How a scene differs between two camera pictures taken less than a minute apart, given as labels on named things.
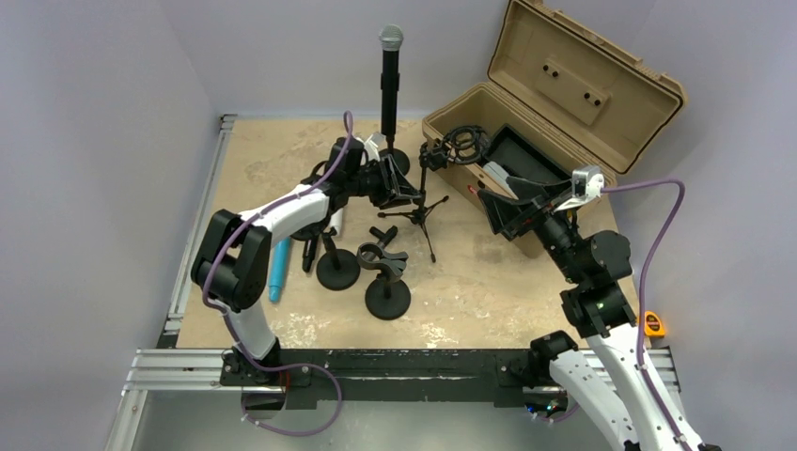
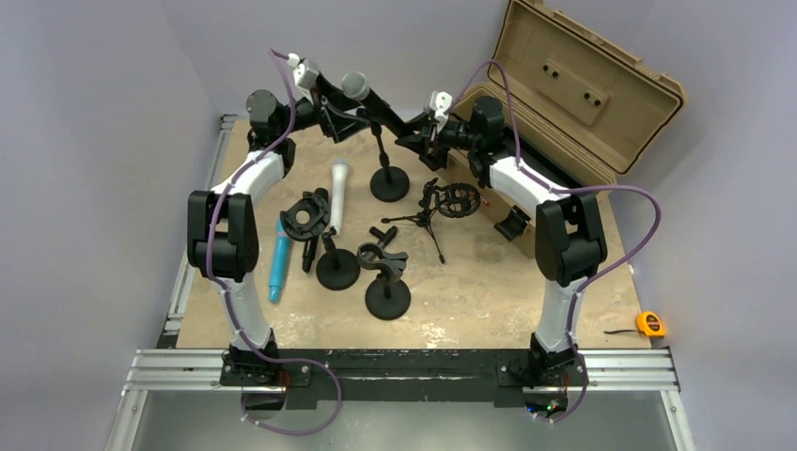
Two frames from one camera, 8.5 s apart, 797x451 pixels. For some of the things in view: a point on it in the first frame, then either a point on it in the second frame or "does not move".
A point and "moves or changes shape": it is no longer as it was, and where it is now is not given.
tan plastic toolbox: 566,110 does not move
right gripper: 536,190 -> 429,140
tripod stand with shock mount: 460,145 moves or changes shape
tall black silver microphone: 391,41 -> 356,85
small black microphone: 308,254 does not move
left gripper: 387,193 -> 334,122
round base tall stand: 399,158 moves or changes shape
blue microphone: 279,265 does not move
